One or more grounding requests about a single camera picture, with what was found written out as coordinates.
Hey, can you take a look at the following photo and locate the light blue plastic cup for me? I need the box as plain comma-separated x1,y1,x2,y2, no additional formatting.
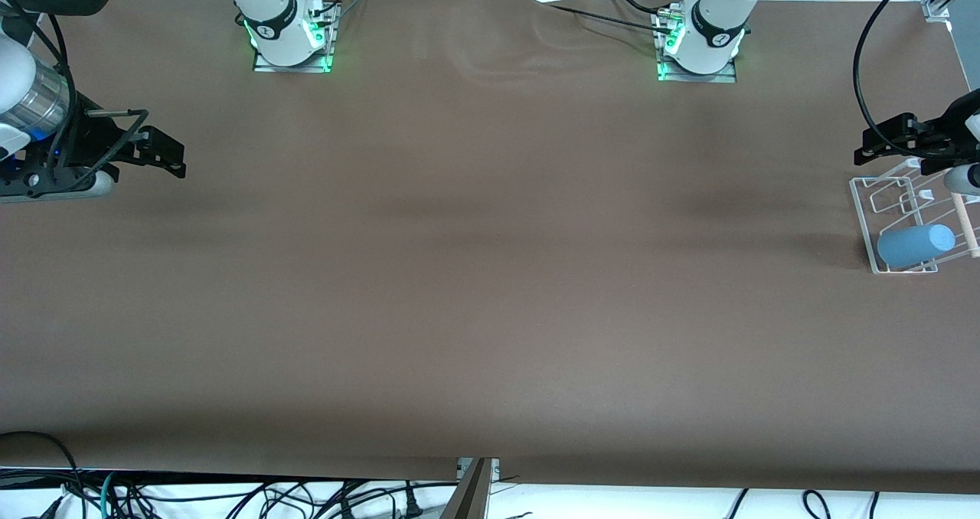
877,224,958,269

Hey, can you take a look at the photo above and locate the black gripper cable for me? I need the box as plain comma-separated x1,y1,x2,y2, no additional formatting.
86,108,152,184

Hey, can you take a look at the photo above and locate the white wire cup rack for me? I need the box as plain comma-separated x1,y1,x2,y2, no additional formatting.
848,158,980,276

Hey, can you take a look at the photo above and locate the thin black cable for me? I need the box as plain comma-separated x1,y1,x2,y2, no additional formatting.
532,0,675,34
607,0,676,16

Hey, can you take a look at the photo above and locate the aluminium table frame profile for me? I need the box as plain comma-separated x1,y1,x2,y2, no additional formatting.
440,458,501,519

